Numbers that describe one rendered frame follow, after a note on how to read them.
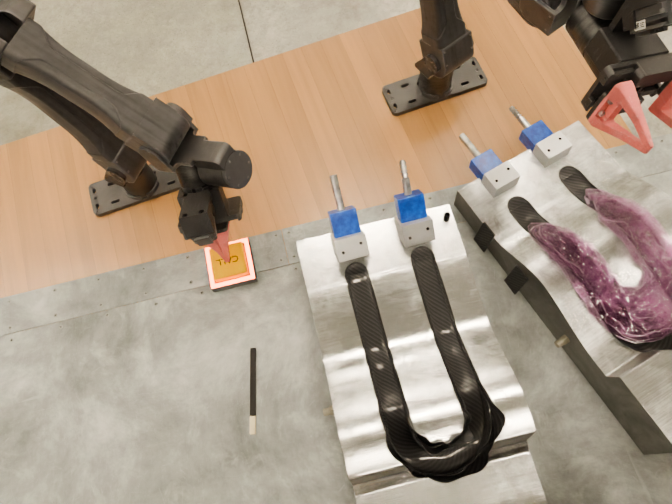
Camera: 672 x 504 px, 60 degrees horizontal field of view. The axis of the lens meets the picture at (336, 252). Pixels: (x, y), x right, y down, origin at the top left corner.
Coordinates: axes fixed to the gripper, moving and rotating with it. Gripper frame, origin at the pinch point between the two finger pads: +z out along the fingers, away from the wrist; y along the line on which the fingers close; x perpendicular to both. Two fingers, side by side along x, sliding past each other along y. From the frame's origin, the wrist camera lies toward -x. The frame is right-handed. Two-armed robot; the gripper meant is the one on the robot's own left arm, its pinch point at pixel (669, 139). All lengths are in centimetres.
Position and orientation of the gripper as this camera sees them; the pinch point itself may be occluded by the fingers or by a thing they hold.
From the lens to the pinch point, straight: 75.8
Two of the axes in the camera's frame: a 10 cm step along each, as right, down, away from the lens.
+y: 9.5, -2.4, 2.0
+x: -0.8, 4.3, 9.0
